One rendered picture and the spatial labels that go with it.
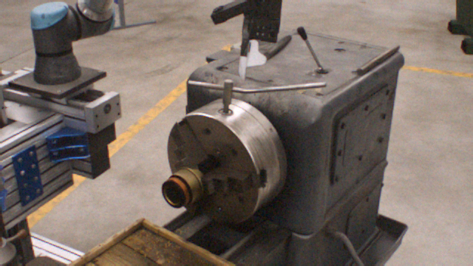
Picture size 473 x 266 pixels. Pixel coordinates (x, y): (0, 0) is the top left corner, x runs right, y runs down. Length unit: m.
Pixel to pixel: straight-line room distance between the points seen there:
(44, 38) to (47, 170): 0.42
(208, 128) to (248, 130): 0.11
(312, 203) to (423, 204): 1.93
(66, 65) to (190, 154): 0.61
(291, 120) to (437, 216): 2.00
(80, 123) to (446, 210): 2.24
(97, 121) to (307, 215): 0.71
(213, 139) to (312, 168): 0.27
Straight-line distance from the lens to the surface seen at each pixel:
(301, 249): 1.63
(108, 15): 1.86
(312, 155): 1.46
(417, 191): 3.52
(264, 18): 1.28
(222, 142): 1.39
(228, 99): 1.38
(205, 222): 1.64
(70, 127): 1.87
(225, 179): 1.37
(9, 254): 1.18
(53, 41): 1.83
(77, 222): 3.20
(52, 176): 1.90
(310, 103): 1.44
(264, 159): 1.38
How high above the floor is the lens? 1.83
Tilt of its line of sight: 27 degrees down
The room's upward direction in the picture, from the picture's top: straight up
